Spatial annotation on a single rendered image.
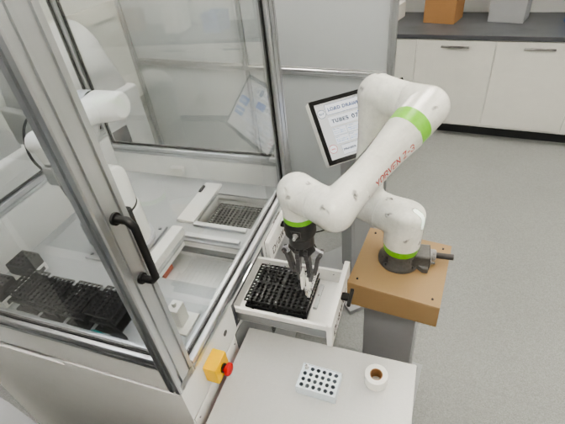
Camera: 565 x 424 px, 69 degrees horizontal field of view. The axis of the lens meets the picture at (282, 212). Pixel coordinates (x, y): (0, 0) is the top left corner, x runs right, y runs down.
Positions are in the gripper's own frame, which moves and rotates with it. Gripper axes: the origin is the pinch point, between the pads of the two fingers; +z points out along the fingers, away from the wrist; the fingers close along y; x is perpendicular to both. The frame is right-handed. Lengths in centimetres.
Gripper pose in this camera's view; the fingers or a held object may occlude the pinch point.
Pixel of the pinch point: (305, 279)
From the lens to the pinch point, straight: 134.5
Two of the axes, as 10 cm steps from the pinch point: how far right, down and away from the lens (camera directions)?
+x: 3.1, -6.1, 7.3
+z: 1.0, 7.8, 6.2
